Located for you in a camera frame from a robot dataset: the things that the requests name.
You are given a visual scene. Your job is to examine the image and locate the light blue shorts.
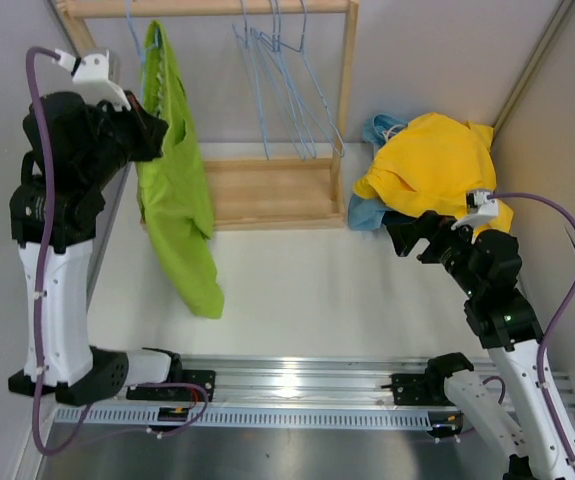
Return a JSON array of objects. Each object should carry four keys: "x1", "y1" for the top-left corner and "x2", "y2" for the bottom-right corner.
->
[{"x1": 347, "y1": 113, "x2": 412, "y2": 231}]

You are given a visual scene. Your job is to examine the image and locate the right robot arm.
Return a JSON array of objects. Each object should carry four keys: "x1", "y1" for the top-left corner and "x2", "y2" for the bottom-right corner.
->
[{"x1": 386, "y1": 211, "x2": 575, "y2": 479}]

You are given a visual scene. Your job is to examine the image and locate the lime green shorts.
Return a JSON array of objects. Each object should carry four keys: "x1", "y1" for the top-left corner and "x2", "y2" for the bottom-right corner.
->
[{"x1": 136, "y1": 20, "x2": 224, "y2": 319}]

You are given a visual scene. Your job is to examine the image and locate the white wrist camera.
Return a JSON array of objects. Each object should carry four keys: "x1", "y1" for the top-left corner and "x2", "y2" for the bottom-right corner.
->
[
  {"x1": 451, "y1": 189, "x2": 499, "y2": 230},
  {"x1": 53, "y1": 49, "x2": 131, "y2": 111}
]

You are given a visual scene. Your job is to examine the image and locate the blue hanger of yellow shorts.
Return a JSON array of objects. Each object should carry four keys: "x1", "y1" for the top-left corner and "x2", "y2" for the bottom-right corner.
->
[{"x1": 232, "y1": 0, "x2": 270, "y2": 161}]

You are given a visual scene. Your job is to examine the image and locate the blue hanger of navy shorts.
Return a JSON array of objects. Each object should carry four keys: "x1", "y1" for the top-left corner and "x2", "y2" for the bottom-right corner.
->
[{"x1": 254, "y1": 1, "x2": 317, "y2": 161}]

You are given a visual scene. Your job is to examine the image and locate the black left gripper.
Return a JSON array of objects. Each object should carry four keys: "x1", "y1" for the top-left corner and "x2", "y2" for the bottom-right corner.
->
[{"x1": 81, "y1": 88, "x2": 168, "y2": 189}]

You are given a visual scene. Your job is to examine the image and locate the blue hanger of camouflage shorts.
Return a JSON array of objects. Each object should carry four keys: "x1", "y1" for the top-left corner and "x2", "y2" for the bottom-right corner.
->
[{"x1": 270, "y1": 1, "x2": 345, "y2": 160}]

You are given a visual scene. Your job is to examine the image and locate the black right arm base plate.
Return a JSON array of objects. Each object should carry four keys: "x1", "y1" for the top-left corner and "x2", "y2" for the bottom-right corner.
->
[{"x1": 381, "y1": 373, "x2": 451, "y2": 407}]

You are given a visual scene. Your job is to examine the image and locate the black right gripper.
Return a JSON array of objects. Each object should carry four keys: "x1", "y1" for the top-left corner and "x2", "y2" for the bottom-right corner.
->
[{"x1": 386, "y1": 210, "x2": 483, "y2": 298}]

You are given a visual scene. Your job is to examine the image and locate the yellow shorts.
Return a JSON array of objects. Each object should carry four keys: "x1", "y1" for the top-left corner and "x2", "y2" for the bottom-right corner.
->
[{"x1": 352, "y1": 112, "x2": 497, "y2": 219}]

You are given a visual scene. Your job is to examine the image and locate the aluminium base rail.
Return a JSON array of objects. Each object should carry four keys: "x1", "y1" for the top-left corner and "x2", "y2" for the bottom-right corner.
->
[{"x1": 33, "y1": 355, "x2": 575, "y2": 404}]

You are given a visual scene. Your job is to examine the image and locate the slotted cable duct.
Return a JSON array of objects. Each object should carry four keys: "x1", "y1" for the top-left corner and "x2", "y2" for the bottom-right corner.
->
[{"x1": 52, "y1": 405, "x2": 463, "y2": 430}]

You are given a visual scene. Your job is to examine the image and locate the wooden clothes rack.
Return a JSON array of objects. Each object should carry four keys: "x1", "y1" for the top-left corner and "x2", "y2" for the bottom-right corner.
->
[{"x1": 49, "y1": 1, "x2": 359, "y2": 230}]

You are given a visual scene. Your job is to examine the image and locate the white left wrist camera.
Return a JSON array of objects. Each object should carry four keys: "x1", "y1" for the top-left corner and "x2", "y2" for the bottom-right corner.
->
[{"x1": 53, "y1": 49, "x2": 131, "y2": 111}]

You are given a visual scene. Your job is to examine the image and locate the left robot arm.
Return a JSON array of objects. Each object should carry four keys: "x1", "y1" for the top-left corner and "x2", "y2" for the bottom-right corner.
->
[{"x1": 8, "y1": 91, "x2": 184, "y2": 406}]

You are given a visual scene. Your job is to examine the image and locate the blue hanger of light shorts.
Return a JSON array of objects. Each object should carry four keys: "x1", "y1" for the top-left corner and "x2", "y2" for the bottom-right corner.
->
[{"x1": 249, "y1": 1, "x2": 306, "y2": 161}]

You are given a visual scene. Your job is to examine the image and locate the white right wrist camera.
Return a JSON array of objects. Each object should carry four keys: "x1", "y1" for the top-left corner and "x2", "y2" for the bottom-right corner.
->
[{"x1": 451, "y1": 189, "x2": 499, "y2": 230}]

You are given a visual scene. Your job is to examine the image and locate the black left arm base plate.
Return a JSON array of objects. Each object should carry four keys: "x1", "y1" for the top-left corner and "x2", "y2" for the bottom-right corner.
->
[{"x1": 126, "y1": 369, "x2": 216, "y2": 402}]

